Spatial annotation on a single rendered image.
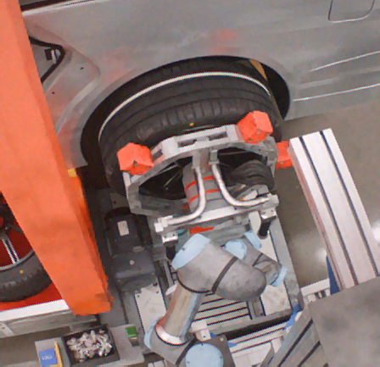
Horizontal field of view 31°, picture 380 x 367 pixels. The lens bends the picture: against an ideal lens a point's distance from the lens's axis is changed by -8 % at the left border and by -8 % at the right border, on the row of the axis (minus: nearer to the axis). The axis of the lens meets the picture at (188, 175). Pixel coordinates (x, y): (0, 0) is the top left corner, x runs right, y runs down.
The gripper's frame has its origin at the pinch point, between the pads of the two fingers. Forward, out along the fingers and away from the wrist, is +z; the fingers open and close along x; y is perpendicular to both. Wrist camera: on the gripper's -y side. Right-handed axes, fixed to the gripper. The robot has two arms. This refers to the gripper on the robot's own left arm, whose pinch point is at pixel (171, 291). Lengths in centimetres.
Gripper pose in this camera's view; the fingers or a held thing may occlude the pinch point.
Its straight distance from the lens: 251.9
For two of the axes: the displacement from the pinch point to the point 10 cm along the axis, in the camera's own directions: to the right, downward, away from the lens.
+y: 5.5, 8.0, -2.2
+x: 3.1, 0.4, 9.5
